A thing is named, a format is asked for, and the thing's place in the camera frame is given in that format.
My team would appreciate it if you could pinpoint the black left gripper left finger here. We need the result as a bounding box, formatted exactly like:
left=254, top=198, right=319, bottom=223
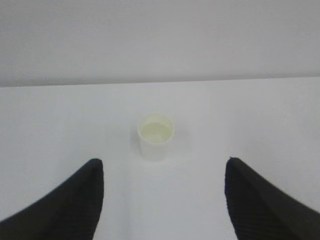
left=0, top=158, right=104, bottom=240

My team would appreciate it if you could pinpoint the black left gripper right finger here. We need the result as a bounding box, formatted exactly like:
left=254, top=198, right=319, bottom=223
left=224, top=157, right=320, bottom=240

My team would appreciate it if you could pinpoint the white paper cup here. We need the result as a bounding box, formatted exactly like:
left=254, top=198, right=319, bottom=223
left=136, top=112, right=175, bottom=162

